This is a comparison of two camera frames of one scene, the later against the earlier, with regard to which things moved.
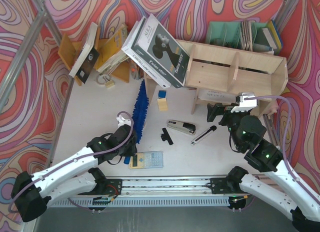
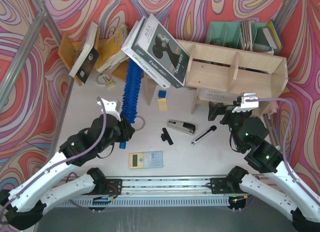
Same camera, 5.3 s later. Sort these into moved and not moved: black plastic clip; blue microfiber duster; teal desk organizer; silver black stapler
Moved: blue microfiber duster
Not moved: black plastic clip; teal desk organizer; silver black stapler
